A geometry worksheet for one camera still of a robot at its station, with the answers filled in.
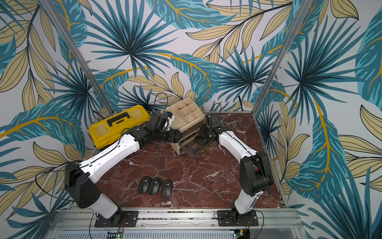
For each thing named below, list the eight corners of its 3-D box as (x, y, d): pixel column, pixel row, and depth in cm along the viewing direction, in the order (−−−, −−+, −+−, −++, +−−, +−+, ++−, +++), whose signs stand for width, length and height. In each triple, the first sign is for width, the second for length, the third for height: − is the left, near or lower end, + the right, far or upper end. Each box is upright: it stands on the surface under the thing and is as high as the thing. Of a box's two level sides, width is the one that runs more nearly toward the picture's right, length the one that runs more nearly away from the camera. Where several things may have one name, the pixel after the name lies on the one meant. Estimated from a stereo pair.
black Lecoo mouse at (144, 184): (137, 192, 83) (136, 191, 81) (144, 176, 89) (142, 175, 87) (146, 194, 83) (144, 193, 81) (152, 178, 88) (151, 176, 86)
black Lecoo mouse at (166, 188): (161, 197, 82) (160, 196, 80) (163, 181, 88) (162, 179, 85) (171, 197, 82) (170, 196, 80) (172, 181, 88) (172, 179, 86)
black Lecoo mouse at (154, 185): (149, 194, 83) (148, 193, 80) (151, 179, 88) (150, 177, 85) (159, 194, 83) (158, 193, 80) (161, 179, 88) (160, 178, 86)
